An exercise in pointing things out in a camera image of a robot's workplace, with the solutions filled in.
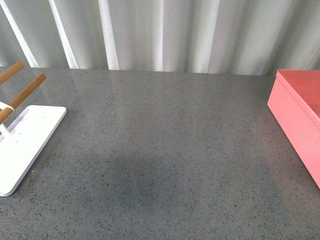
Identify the white curtain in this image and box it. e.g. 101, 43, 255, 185
0, 0, 320, 75

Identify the pink plastic box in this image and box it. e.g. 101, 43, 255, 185
267, 69, 320, 186

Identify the white towel rack stand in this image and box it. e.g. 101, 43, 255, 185
0, 105, 67, 197

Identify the wooden rack rod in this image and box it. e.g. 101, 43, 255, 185
0, 73, 47, 124
0, 61, 25, 85

